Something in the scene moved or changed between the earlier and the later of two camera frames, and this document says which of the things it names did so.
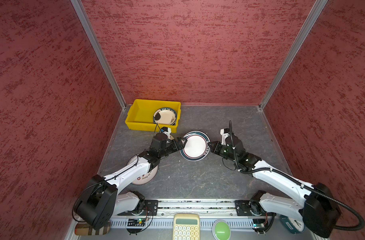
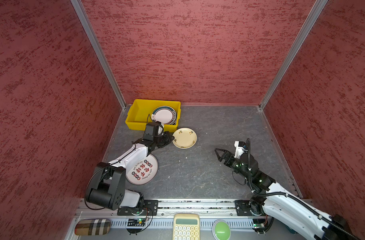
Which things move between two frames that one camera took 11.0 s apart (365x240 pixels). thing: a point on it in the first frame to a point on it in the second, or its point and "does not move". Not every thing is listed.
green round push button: [221, 229] does not move
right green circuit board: [259, 223] does not move
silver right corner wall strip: [311, 22] does not move
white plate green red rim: [197, 147] to [165, 114]
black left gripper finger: [181, 145] to [166, 142]
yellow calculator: [186, 226] does not move
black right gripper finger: [214, 145] to [216, 149]
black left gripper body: [169, 148] to [155, 137]
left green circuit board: [136, 222] does not move
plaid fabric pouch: [83, 228] does not move
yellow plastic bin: [140, 116] does not move
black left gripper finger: [182, 140] to [169, 135]
